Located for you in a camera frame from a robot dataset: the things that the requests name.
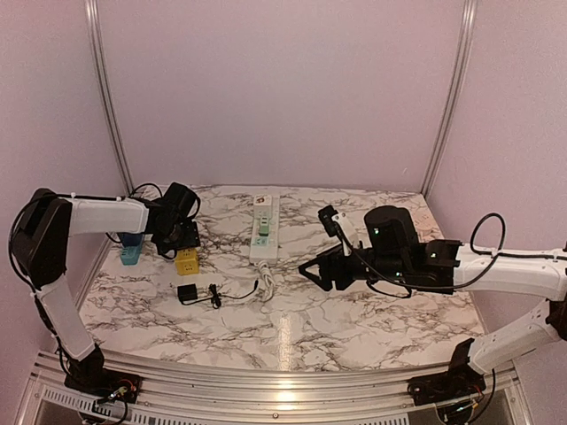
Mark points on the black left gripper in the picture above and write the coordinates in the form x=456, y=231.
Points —
x=191, y=239

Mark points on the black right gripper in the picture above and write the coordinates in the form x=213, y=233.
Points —
x=328, y=262

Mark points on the yellow cube socket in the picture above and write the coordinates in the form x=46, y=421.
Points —
x=186, y=262

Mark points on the blue cube socket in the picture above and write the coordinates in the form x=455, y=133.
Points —
x=131, y=240

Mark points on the teal power strip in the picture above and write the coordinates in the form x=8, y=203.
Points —
x=129, y=255

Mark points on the long white power strip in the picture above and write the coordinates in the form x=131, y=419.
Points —
x=264, y=250

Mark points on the white cube socket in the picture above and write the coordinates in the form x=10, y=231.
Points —
x=262, y=206

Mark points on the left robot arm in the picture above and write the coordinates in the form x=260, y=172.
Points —
x=39, y=238

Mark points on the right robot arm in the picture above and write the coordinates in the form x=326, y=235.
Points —
x=397, y=256

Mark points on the pink round power strip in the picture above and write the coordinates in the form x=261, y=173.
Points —
x=424, y=221

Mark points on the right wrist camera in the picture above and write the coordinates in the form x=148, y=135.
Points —
x=337, y=224

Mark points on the black power adapter with cable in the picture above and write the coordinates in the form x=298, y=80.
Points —
x=188, y=295

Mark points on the front aluminium rail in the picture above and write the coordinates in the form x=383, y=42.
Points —
x=177, y=393

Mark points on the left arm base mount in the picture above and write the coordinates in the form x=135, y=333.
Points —
x=92, y=377

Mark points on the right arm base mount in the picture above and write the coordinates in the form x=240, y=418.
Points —
x=458, y=381

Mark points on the left aluminium frame post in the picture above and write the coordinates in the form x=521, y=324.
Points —
x=104, y=87

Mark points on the aluminium frame post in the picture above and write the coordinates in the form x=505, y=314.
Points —
x=104, y=87
x=458, y=77

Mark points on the right aluminium frame post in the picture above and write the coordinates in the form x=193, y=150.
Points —
x=458, y=77

